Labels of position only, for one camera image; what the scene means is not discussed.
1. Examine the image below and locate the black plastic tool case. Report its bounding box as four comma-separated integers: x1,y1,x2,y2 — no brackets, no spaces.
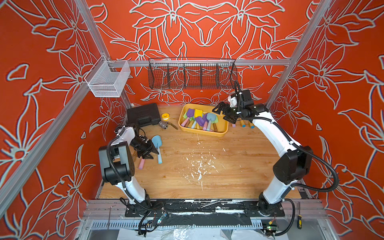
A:
126,103,161,127

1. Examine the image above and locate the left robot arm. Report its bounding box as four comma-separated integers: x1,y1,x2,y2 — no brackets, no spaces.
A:
99,126,163,212

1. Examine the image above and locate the yellow shovel in box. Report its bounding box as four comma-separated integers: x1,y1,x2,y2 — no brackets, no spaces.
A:
192,109,203,129

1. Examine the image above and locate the black wire wall basket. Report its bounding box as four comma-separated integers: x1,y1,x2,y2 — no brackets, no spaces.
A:
148,57,240,90

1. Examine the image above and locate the metal valve fitting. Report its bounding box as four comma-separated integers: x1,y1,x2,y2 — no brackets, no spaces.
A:
158,121,179,130

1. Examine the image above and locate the purple pointed shovel pink handle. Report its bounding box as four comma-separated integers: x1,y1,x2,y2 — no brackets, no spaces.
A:
181,109,195,127

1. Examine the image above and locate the light blue shovel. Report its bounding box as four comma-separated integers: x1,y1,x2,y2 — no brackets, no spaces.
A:
206,113,217,132
152,135,163,164

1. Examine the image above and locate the green shovel yellow handle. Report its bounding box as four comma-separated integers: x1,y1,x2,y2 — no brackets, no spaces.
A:
240,120,246,128
248,121,255,129

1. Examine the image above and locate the white mesh wall basket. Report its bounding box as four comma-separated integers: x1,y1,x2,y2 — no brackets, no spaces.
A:
85,55,131,98

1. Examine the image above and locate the yellow handled screwdriver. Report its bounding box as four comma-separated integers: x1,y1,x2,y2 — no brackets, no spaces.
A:
297,214,303,230

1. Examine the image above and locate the white cable duct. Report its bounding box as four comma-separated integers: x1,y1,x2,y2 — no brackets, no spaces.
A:
89,219,263,231

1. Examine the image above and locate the yellow plastic storage box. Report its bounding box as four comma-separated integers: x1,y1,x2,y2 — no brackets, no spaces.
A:
178,104,229,137

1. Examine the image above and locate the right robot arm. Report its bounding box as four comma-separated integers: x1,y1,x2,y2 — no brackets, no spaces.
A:
213,81,340,217

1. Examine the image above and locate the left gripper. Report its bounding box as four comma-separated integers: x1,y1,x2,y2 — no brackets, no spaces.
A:
129,138,158,159

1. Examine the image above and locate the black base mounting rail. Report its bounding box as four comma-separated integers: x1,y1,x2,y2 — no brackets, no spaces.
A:
119,198,285,218

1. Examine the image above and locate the yellow tape roll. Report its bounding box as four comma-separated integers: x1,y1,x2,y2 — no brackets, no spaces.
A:
161,113,170,121

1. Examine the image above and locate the purple scoop shovel pink handle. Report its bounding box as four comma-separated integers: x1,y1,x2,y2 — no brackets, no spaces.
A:
139,159,146,170

